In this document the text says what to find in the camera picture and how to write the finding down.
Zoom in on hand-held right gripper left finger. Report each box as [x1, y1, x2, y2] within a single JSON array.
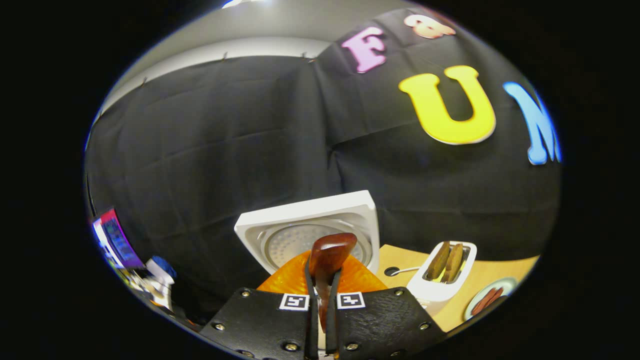
[[200, 250, 321, 360]]

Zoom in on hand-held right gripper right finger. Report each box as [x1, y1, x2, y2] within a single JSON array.
[[326, 255, 446, 360]]

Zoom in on brown wooden spoon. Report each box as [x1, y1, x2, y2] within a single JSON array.
[[309, 232, 358, 333]]

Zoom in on white rice cooker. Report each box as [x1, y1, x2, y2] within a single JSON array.
[[234, 190, 381, 276]]

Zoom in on white toaster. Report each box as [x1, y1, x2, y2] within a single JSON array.
[[406, 241, 478, 317]]

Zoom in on brown toast slice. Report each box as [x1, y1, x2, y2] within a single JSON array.
[[443, 243, 465, 284], [425, 241, 451, 281]]

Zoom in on reddish brown meat slice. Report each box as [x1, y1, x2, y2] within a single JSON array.
[[483, 286, 505, 309], [471, 288, 496, 316]]

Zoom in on white object with blue top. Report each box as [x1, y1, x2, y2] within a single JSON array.
[[144, 255, 177, 311]]

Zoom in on pale green plate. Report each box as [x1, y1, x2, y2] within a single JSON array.
[[463, 276, 519, 321]]

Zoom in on colourful screen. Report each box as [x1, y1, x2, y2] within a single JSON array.
[[92, 208, 144, 271]]

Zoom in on black backdrop cloth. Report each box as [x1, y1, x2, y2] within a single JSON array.
[[85, 5, 563, 326]]

